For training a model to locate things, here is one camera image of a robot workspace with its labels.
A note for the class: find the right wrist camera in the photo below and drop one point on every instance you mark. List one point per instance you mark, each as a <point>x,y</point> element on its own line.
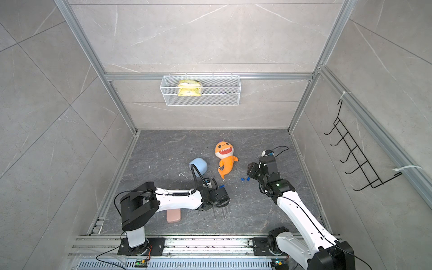
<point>267,153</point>

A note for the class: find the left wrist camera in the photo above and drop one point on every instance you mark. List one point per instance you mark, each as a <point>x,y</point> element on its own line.
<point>211,183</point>

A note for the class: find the yellow packet in basket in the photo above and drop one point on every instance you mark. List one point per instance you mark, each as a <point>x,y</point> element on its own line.
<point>189,88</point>

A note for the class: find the orange shark plush toy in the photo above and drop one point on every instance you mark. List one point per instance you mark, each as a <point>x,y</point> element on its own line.
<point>225,152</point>

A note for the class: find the black wire hook rack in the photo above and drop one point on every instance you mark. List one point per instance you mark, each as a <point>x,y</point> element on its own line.
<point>356,153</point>

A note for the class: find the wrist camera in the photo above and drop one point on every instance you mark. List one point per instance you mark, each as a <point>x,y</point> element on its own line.
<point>211,183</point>
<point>267,153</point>

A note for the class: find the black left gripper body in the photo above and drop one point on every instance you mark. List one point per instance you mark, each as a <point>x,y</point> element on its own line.
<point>222,206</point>

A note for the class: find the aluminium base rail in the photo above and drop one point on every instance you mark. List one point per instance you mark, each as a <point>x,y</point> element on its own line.
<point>182,252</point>

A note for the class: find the light blue plastic cup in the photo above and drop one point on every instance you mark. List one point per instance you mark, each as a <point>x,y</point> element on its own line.
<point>200,164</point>

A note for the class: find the pink rectangular case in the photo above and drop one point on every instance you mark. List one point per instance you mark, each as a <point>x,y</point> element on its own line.
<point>173,215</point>

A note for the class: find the white wire mesh basket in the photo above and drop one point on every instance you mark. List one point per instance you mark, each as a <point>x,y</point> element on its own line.
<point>218,90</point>

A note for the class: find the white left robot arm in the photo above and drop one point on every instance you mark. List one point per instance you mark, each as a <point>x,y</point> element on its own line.
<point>138,206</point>

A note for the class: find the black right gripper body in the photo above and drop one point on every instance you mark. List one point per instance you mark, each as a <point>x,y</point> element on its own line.
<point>255,172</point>

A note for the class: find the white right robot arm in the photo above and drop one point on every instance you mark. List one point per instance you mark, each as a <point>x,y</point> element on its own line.
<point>300,219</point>

